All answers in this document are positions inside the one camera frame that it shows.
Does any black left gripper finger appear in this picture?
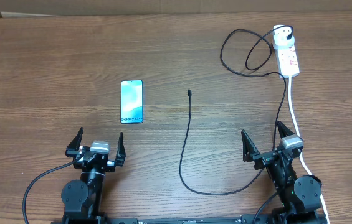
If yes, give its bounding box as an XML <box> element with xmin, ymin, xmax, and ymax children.
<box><xmin>66</xmin><ymin>127</ymin><xmax>83</xmax><ymax>151</ymax></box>
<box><xmin>115</xmin><ymin>132</ymin><xmax>126</xmax><ymax>166</ymax></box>

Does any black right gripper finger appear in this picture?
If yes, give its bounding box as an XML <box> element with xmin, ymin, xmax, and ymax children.
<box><xmin>276</xmin><ymin>121</ymin><xmax>295</xmax><ymax>139</ymax></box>
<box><xmin>241</xmin><ymin>130</ymin><xmax>260</xmax><ymax>162</ymax></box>

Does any Samsung Galaxy smartphone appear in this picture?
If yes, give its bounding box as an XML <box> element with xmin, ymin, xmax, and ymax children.
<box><xmin>120</xmin><ymin>80</ymin><xmax>143</xmax><ymax>124</ymax></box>

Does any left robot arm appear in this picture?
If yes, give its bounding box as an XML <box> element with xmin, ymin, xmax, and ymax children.
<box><xmin>61</xmin><ymin>128</ymin><xmax>126</xmax><ymax>223</ymax></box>

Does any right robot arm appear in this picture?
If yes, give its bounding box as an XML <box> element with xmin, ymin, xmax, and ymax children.
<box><xmin>241</xmin><ymin>121</ymin><xmax>326</xmax><ymax>223</ymax></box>

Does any white charger plug adapter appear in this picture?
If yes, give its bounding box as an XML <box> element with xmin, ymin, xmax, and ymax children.
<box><xmin>272</xmin><ymin>25</ymin><xmax>295</xmax><ymax>50</ymax></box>

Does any white power strip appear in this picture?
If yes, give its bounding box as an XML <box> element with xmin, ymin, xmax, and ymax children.
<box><xmin>275</xmin><ymin>44</ymin><xmax>300</xmax><ymax>78</ymax></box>

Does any cardboard panel at back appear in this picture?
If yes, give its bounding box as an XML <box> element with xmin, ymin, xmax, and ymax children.
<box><xmin>0</xmin><ymin>0</ymin><xmax>352</xmax><ymax>17</ymax></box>

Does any white power strip cord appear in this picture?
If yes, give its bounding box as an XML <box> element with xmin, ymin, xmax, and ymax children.
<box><xmin>287</xmin><ymin>76</ymin><xmax>330</xmax><ymax>224</ymax></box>

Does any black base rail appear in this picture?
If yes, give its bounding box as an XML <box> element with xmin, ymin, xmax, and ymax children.
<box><xmin>51</xmin><ymin>214</ymin><xmax>328</xmax><ymax>224</ymax></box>

